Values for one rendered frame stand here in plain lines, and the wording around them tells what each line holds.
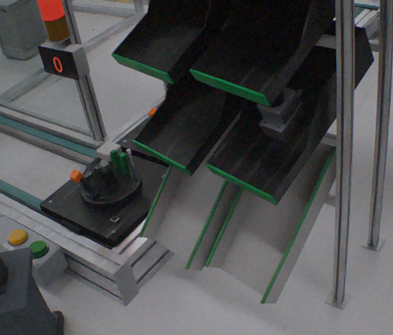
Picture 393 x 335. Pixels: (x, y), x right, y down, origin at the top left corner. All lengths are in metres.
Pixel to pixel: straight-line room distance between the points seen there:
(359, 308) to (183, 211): 0.38
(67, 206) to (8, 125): 0.51
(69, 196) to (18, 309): 0.40
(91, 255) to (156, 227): 0.15
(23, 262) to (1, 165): 0.59
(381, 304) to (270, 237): 0.28
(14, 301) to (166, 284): 0.35
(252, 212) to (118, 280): 0.30
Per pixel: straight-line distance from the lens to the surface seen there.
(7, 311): 0.92
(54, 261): 1.14
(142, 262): 1.11
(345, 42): 0.73
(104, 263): 1.07
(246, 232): 0.94
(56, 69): 1.30
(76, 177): 1.12
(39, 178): 1.43
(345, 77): 0.75
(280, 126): 0.80
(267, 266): 0.91
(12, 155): 1.57
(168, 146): 0.90
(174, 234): 1.01
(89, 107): 1.36
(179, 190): 1.02
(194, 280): 1.13
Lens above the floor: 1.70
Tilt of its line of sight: 37 degrees down
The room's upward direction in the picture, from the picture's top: 10 degrees counter-clockwise
